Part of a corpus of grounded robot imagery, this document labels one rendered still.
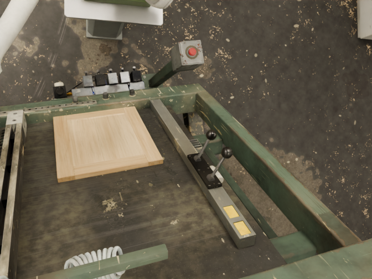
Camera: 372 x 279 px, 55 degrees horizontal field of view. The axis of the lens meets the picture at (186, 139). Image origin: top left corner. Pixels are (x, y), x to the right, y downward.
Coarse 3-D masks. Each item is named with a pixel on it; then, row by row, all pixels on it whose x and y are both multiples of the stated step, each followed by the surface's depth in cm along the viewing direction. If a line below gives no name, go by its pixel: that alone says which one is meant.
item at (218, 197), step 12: (156, 108) 163; (168, 120) 153; (168, 132) 148; (180, 132) 144; (180, 144) 136; (192, 144) 136; (192, 168) 124; (204, 192) 116; (216, 192) 111; (216, 204) 107; (228, 204) 106; (228, 216) 102; (240, 216) 102; (228, 228) 101; (240, 240) 95; (252, 240) 97
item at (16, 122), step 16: (16, 112) 150; (16, 128) 138; (16, 144) 128; (0, 160) 119; (16, 160) 119; (0, 176) 112; (16, 176) 112; (0, 192) 105; (16, 192) 106; (0, 208) 100; (16, 208) 102; (0, 224) 97; (16, 224) 98; (0, 240) 89; (16, 240) 95; (0, 256) 89; (16, 256) 91; (0, 272) 80; (16, 272) 88
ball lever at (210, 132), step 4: (208, 132) 121; (212, 132) 121; (208, 136) 121; (212, 136) 121; (208, 140) 123; (204, 144) 123; (204, 148) 124; (200, 152) 124; (196, 156) 125; (196, 160) 124; (200, 160) 125
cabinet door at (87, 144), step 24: (72, 120) 157; (96, 120) 158; (120, 120) 158; (72, 144) 139; (96, 144) 140; (120, 144) 140; (144, 144) 140; (72, 168) 125; (96, 168) 125; (120, 168) 126
